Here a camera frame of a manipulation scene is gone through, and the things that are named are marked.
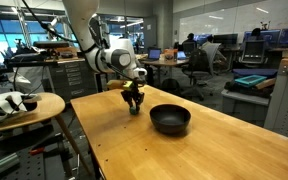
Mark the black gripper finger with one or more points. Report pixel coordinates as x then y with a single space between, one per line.
129 101
139 101

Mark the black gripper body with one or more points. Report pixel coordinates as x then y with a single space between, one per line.
130 87

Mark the green block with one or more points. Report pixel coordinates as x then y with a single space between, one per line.
133 111

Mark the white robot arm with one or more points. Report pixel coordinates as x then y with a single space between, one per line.
118 57

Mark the black bowl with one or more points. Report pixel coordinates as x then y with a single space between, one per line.
170 118

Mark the open laptop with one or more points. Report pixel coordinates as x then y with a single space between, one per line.
154 54

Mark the round meeting table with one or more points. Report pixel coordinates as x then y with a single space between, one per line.
163 62

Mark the grey drawer cabinet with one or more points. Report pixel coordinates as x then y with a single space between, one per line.
72 79

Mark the black office chair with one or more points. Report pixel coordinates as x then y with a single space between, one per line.
200 68

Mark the round wooden side table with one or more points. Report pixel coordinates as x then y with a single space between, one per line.
49 106

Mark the teal tray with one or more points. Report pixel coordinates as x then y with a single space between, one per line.
251 80

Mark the white cloth on side table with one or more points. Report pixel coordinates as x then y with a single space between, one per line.
15 102

